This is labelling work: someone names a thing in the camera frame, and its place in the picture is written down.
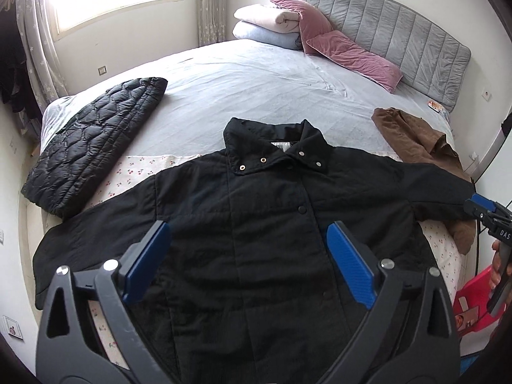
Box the grey padded headboard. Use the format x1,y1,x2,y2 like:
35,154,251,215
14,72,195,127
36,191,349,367
283,0,470,113

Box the wall socket with red mark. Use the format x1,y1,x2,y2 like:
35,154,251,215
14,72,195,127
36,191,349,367
2,315,24,340

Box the bed with pale sheet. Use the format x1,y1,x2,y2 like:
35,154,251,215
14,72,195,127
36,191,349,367
38,38,478,361

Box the folded pale blue blanket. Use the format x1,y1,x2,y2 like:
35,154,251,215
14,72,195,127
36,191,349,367
232,21,305,51

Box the person's right hand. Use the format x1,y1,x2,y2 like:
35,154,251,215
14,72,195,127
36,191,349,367
490,239,512,289

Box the black quilted puffer jacket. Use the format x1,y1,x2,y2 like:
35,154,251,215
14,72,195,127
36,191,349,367
22,76,169,220

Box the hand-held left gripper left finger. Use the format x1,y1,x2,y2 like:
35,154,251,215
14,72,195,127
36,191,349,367
35,220,172,384

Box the brown corduroy jacket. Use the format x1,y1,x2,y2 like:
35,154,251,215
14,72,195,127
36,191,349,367
371,107,476,254

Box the hanging dark clothes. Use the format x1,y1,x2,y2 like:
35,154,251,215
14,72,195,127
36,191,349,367
0,0,35,115

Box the star-print curtain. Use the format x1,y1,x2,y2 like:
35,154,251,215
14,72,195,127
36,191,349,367
15,0,69,123
194,0,229,48

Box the square pink velvet pillow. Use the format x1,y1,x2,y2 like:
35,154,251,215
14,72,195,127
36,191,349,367
269,0,334,54

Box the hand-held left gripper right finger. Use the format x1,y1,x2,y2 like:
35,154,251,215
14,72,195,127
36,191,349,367
316,220,461,384

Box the folded white blanket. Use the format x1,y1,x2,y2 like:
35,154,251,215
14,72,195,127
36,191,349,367
234,4,301,36

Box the cherry-print blanket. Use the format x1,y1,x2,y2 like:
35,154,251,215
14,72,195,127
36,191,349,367
40,151,473,373

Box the long pink velvet pillow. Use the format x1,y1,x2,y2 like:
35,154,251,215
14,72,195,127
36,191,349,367
306,30,404,93

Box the black snap-button jacket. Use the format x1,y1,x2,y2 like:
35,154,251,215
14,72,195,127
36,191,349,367
33,118,486,384

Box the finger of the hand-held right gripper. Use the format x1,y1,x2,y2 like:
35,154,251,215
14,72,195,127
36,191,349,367
463,199,486,222
471,193,512,216

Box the red box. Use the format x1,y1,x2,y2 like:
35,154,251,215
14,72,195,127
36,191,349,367
452,266,504,336

